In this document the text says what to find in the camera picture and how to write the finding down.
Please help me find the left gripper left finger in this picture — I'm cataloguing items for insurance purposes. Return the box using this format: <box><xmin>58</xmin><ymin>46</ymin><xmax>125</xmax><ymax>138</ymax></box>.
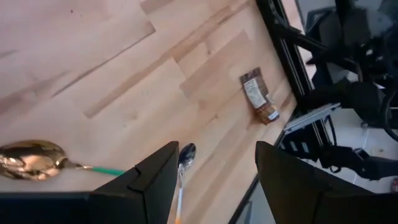
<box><xmin>90</xmin><ymin>141</ymin><xmax>180</xmax><ymax>224</ymax></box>

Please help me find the brown food packet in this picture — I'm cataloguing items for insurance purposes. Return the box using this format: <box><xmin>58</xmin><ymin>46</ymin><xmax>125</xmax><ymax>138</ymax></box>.
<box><xmin>239</xmin><ymin>67</ymin><xmax>280</xmax><ymax>125</ymax></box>

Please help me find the gold spoon with green handle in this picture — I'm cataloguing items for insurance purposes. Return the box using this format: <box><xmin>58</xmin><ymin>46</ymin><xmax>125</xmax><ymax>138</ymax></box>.
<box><xmin>0</xmin><ymin>139</ymin><xmax>125</xmax><ymax>181</ymax></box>

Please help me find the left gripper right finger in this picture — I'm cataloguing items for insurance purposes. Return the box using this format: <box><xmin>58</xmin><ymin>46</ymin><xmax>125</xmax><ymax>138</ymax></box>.
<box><xmin>254</xmin><ymin>141</ymin><xmax>343</xmax><ymax>224</ymax></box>

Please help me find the spoon with orange handle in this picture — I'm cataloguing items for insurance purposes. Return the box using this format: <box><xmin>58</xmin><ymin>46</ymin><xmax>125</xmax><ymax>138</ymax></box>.
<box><xmin>174</xmin><ymin>142</ymin><xmax>197</xmax><ymax>224</ymax></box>

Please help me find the black aluminium table frame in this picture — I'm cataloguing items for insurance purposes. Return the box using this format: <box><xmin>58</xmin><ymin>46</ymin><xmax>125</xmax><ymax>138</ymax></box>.
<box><xmin>228</xmin><ymin>0</ymin><xmax>343</xmax><ymax>224</ymax></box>

